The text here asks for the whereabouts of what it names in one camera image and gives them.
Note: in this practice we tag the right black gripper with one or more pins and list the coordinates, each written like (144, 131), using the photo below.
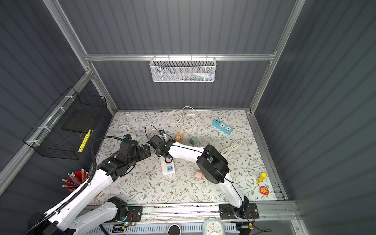
(160, 146)

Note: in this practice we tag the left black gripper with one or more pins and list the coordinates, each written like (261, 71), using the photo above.
(140, 152)

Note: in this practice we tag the pink plug adapter front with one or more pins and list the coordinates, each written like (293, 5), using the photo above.
(198, 174)

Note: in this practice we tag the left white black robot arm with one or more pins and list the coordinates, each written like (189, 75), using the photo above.
(64, 219)

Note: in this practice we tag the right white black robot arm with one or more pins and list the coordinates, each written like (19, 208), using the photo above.
(209, 160)

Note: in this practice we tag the orange power strip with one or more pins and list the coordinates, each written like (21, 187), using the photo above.
(179, 138)

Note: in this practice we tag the white multicolour power strip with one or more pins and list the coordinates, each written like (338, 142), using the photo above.
(168, 168)

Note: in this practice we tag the blue power strip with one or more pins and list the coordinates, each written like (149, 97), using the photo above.
(222, 127)

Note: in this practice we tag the green plug adapter upper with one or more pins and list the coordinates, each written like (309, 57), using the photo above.
(194, 141)

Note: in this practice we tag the floral table mat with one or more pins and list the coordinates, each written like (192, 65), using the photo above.
(146, 184)

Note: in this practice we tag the yellow marker in basket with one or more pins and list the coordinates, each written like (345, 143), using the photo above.
(85, 140)

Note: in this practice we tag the black pad in basket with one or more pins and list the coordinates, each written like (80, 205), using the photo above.
(81, 121)

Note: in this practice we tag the red pencil cup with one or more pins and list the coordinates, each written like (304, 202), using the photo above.
(75, 179)

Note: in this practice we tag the markers in white basket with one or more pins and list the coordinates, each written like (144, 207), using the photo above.
(206, 77)

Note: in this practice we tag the black round knob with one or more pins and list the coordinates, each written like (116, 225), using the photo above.
(174, 229)

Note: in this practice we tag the white analog clock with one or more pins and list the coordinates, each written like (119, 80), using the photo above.
(213, 226)

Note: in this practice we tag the yellow small toy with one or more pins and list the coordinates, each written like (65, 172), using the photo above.
(262, 176)

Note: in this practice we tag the red round badge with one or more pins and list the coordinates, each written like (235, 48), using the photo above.
(264, 190)

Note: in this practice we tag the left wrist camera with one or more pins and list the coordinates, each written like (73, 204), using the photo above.
(127, 137)

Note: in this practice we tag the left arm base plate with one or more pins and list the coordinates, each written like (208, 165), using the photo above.
(128, 214)

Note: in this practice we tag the black wire wall basket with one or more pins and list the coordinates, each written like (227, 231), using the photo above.
(65, 132)

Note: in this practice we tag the white wire wall basket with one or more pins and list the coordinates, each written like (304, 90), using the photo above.
(163, 71)

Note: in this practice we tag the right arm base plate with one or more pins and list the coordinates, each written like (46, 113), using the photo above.
(228, 211)

